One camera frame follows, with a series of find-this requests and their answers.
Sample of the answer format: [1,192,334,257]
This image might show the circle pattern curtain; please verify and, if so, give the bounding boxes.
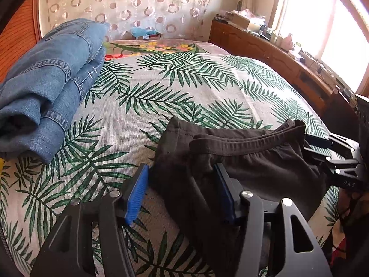
[39,0,220,42]

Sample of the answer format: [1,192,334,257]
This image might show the blue denim jeans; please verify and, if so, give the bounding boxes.
[0,18,110,165]

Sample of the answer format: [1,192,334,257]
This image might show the cardboard box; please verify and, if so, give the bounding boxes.
[231,13,260,32]

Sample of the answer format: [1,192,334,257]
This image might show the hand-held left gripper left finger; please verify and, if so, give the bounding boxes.
[30,163,150,277]

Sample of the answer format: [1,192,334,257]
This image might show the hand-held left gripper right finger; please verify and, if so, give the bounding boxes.
[213,163,333,277]

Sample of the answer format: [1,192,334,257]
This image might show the long wooden cabinet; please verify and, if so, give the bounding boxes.
[210,20,358,122]

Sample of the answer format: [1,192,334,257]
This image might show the bright window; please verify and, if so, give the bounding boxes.
[277,0,369,93]

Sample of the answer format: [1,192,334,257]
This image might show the floral blanket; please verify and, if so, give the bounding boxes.
[102,39,231,62]

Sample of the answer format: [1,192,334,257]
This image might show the black pants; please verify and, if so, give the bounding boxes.
[154,117,330,277]

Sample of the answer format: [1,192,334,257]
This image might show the wooden slatted panel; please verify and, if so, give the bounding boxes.
[0,0,41,83]

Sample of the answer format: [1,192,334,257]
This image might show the blue plastic bag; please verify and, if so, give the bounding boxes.
[131,27,161,40]

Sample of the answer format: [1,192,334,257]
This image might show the bed with palm-leaf sheet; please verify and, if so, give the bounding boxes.
[0,52,341,277]

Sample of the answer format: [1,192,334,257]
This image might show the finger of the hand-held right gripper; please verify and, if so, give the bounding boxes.
[303,147,361,180]
[304,133,360,159]

